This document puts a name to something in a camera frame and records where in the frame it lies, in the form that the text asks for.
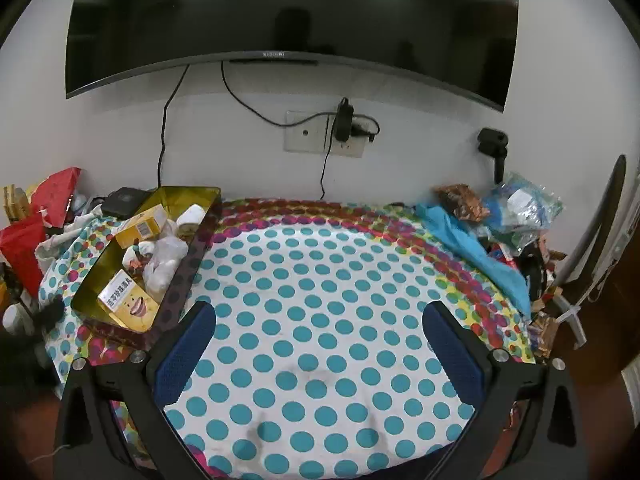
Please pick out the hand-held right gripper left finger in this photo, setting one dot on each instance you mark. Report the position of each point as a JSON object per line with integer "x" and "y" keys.
{"x": 185, "y": 355}

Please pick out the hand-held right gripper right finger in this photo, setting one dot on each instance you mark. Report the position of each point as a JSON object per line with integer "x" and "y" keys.
{"x": 452, "y": 355}

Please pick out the gold metal tin box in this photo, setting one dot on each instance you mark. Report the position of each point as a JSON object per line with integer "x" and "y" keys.
{"x": 175, "y": 305}

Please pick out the yellow medicine box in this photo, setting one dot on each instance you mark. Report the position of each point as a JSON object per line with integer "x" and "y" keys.
{"x": 142, "y": 225}
{"x": 127, "y": 302}

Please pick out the clear plastic bag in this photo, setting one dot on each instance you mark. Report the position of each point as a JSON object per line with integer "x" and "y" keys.
{"x": 167, "y": 262}

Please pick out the brown toy figurine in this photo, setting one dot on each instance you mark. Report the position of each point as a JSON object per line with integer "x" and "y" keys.
{"x": 136, "y": 256}

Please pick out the grey white cloth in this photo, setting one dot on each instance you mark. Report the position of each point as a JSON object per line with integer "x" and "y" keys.
{"x": 192, "y": 215}

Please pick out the blue cloth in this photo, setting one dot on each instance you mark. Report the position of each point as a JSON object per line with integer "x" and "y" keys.
{"x": 480, "y": 255}

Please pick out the red packet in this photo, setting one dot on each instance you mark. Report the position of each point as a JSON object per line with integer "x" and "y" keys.
{"x": 502, "y": 255}

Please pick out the black round object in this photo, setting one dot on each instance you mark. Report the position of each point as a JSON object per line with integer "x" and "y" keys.
{"x": 532, "y": 272}

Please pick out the polka dot tablecloth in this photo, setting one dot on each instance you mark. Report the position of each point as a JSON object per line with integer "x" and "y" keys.
{"x": 320, "y": 285}

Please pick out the brown snack packet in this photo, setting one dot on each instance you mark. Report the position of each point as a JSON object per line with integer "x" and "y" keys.
{"x": 462, "y": 202}

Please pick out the clear bag of packets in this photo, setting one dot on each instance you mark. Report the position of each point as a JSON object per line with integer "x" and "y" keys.
{"x": 520, "y": 210}

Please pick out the black set-top box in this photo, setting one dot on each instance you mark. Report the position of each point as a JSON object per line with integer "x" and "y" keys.
{"x": 122, "y": 200}

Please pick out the red paper bag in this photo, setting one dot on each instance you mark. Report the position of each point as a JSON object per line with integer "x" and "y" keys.
{"x": 20, "y": 250}

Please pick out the wooden block holder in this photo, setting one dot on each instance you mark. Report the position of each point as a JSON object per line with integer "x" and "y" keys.
{"x": 15, "y": 202}

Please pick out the black power plug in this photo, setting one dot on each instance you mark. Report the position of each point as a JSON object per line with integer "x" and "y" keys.
{"x": 367, "y": 132}

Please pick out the black power adapter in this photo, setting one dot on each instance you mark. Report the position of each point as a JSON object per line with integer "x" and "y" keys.
{"x": 344, "y": 122}

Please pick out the black flat television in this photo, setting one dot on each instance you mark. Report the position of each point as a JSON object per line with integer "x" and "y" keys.
{"x": 300, "y": 10}

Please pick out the black wall bracket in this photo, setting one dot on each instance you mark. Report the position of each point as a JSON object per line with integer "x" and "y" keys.
{"x": 492, "y": 140}

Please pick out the white wall power socket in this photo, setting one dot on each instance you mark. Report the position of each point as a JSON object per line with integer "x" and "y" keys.
{"x": 357, "y": 149}

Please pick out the white wall plate round hole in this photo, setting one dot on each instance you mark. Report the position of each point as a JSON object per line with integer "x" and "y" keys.
{"x": 300, "y": 140}

